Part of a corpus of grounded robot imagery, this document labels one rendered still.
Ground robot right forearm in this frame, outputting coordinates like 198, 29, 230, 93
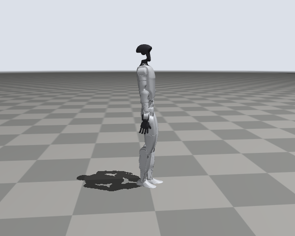
141, 91, 149, 119

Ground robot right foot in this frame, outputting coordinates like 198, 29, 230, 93
136, 180, 156, 188

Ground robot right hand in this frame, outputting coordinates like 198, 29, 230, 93
139, 114, 151, 134

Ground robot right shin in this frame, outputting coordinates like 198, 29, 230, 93
139, 149, 151, 183

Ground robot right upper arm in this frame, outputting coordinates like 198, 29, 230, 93
137, 67, 149, 97

